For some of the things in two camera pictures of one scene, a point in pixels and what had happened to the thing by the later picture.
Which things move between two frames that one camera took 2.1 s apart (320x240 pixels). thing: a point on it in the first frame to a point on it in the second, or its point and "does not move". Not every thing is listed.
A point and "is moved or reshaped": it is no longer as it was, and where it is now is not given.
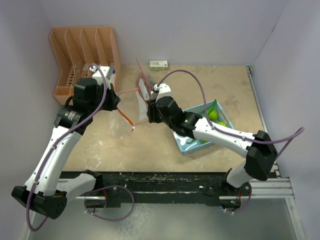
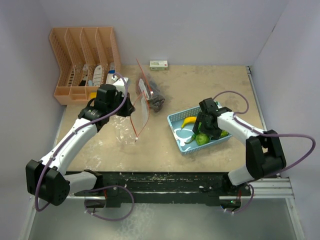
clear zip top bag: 126,116 is moved or reshaped
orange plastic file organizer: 76,49 does not move
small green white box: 160,65 does not move
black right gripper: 152,112 to 215,134
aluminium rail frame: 276,187 does not move
